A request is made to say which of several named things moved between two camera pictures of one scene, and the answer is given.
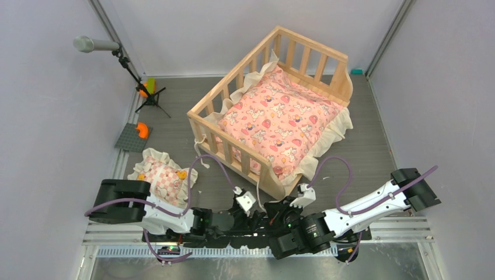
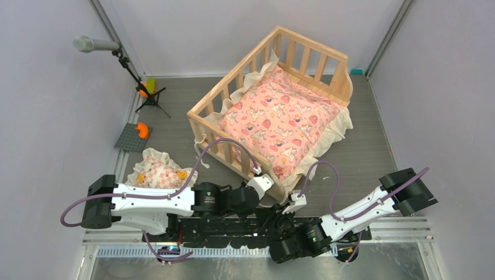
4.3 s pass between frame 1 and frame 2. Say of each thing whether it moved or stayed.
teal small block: stayed
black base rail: stayed
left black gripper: moved
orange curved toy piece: stayed
